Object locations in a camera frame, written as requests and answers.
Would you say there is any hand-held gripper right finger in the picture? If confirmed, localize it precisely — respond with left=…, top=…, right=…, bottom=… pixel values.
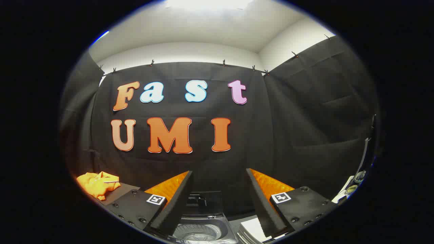
left=246, top=168, right=339, bottom=239

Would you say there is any grey side table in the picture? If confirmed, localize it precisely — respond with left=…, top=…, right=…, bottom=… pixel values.
left=98, top=183, right=140, bottom=206

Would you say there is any grey washing machine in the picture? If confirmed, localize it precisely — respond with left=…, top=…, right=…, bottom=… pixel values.
left=166, top=213, right=240, bottom=244

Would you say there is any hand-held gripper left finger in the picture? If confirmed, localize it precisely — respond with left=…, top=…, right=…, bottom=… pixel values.
left=104, top=170, right=194, bottom=239

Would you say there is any yellow polo shirt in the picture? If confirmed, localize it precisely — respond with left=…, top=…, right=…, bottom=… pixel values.
left=76, top=171, right=121, bottom=201

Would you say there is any black backdrop cloth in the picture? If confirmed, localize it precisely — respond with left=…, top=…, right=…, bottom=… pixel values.
left=59, top=36, right=378, bottom=217

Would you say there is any white board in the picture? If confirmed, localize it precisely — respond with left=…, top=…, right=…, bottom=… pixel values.
left=237, top=217, right=274, bottom=244

